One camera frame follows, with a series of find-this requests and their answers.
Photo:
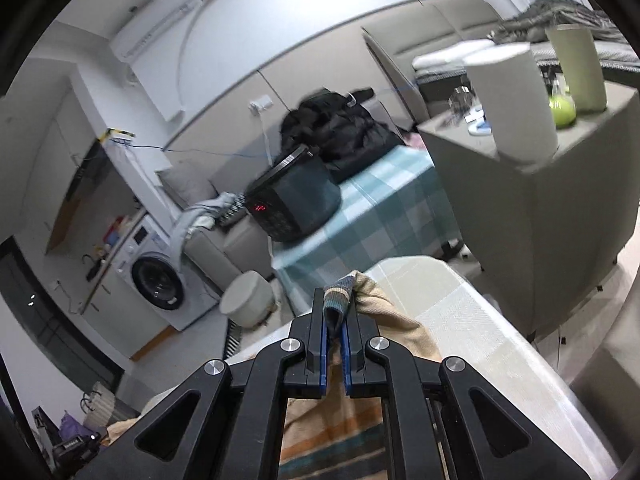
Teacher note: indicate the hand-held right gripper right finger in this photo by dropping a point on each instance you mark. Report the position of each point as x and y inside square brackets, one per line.
[348, 360]

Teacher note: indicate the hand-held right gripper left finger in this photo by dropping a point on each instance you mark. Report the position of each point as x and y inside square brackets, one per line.
[324, 355]

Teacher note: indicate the striped beige t-shirt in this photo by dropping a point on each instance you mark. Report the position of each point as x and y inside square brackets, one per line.
[395, 320]

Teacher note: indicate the grey clothes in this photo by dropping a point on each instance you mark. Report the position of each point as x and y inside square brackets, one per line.
[192, 220]

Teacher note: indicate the beige checked tablecloth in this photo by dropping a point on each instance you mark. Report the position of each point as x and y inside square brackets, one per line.
[475, 335]

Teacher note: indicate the grey sofa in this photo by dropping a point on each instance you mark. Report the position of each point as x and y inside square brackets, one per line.
[240, 245]

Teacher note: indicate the teal checked cloth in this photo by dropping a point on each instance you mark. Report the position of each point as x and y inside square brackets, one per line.
[380, 210]

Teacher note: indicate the black rice cooker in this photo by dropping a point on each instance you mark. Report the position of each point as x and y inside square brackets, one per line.
[305, 195]

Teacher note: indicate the houndstooth pillow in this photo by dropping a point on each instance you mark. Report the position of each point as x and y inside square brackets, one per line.
[232, 215]

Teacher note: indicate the white washing machine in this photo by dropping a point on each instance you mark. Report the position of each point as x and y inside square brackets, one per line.
[155, 280]

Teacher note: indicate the black puffer jacket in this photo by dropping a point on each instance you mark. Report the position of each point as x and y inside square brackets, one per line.
[340, 125]

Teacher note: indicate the grey cabinet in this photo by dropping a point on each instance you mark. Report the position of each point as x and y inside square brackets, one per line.
[550, 220]

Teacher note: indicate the purple bag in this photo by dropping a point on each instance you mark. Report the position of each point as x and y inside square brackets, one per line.
[75, 427]

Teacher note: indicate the kitchen upper cabinets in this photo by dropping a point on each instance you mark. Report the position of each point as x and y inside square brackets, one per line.
[75, 195]

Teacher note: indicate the white cylinder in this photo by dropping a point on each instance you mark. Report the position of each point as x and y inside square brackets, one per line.
[515, 105]

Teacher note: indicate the green round flask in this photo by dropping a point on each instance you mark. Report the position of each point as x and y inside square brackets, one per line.
[562, 110]

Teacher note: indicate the grey padded headboard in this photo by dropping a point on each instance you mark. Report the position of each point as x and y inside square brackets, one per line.
[425, 30]

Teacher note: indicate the pale green cylinder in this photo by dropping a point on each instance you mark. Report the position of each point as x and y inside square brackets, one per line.
[580, 65]

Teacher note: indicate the white air conditioner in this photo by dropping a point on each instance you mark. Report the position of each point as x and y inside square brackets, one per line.
[155, 20]

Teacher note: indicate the grey blanket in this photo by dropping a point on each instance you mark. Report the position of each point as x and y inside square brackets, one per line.
[550, 15]

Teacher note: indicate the white wall socket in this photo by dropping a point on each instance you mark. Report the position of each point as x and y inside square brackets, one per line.
[262, 104]

